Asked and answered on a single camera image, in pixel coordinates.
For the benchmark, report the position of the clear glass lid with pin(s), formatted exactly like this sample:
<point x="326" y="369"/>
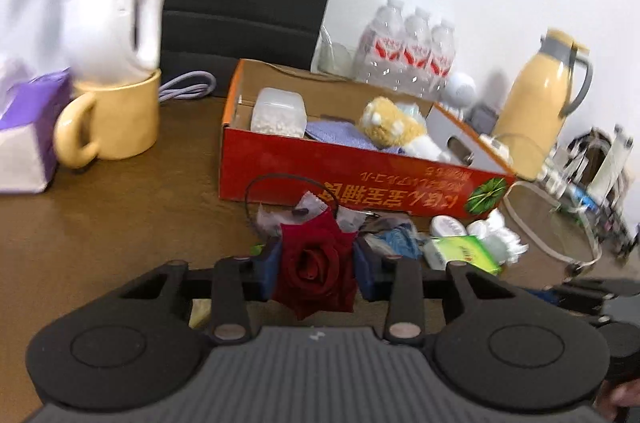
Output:
<point x="540" y="223"/>

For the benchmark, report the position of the purple tissue pack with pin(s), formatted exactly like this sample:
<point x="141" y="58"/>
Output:
<point x="25" y="138"/>

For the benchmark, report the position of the clear glass cup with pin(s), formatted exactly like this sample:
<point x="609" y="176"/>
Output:
<point x="334" y="55"/>

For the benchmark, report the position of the clear water bottle red label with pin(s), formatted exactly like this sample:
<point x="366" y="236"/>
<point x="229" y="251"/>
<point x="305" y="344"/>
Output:
<point x="442" y="58"/>
<point x="381" y="43"/>
<point x="416" y="53"/>

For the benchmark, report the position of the person's right hand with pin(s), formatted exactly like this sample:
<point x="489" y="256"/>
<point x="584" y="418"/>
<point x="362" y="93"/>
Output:
<point x="622" y="395"/>

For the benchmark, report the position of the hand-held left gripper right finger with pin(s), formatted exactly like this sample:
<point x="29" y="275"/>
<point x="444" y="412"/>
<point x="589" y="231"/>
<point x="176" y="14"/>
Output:
<point x="363" y="270"/>

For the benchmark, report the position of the white tissue wad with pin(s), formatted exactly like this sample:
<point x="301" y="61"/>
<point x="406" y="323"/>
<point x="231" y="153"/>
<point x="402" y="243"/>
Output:
<point x="497" y="235"/>

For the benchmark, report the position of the white robot-shaped speaker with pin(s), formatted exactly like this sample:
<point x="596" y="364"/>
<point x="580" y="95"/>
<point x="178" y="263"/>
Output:
<point x="459" y="89"/>

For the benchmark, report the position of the small grey box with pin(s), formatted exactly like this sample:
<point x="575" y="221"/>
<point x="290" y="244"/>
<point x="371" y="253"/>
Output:
<point x="483" y="119"/>

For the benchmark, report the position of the clear plastic container white beads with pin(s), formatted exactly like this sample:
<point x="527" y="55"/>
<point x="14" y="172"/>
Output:
<point x="278" y="115"/>

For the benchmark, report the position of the yellow ceramic mug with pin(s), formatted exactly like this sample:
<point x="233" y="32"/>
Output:
<point x="122" y="123"/>

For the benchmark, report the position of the yellow and white plush toy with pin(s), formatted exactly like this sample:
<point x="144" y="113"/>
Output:
<point x="392" y="125"/>

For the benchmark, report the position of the red artificial rose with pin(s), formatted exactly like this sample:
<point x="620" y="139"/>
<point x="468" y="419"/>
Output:
<point x="312" y="264"/>

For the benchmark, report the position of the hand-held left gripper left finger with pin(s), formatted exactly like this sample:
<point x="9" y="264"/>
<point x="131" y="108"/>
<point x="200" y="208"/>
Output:
<point x="268" y="269"/>

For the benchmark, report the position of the purple knitted cloth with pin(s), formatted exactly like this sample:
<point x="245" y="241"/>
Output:
<point x="336" y="134"/>

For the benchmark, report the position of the yellow thermos jug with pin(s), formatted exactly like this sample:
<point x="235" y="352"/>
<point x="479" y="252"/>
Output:
<point x="537" y="108"/>

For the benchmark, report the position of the white round tin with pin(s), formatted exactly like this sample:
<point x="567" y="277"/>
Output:
<point x="448" y="227"/>

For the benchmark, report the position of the orange cardboard box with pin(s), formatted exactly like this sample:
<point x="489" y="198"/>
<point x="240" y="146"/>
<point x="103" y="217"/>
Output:
<point x="350" y="179"/>

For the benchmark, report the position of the green and white box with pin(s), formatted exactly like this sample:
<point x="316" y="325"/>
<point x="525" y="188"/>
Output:
<point x="462" y="253"/>

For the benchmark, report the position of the crumpled plastic wrappers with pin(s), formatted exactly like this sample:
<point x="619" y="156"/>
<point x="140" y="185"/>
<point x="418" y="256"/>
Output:
<point x="312" y="204"/>

